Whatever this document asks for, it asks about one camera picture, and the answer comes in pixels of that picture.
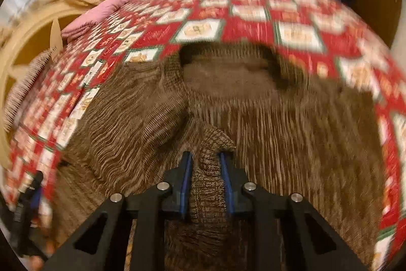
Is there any red printed blanket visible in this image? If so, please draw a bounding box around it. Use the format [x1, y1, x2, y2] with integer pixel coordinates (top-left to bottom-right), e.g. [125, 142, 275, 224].
[0, 0, 406, 259]

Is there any pink pillow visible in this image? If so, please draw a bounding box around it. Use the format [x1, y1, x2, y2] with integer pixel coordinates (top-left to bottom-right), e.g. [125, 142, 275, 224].
[61, 0, 134, 43]

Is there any cream wooden headboard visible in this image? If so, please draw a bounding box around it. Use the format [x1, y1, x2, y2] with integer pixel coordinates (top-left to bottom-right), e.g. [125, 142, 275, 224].
[0, 1, 74, 170]

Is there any brown knit sweater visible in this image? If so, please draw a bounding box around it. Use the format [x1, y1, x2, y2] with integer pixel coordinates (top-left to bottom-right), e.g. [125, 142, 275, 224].
[52, 42, 386, 271]

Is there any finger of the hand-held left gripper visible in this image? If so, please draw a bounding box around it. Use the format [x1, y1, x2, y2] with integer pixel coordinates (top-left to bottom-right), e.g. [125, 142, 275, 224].
[28, 171, 45, 211]

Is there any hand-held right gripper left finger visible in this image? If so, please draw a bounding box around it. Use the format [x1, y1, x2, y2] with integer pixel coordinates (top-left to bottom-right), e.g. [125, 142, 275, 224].
[41, 151, 194, 271]

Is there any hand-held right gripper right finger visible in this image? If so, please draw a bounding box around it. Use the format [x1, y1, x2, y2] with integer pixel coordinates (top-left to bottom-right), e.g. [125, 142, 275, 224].
[218, 152, 370, 271]

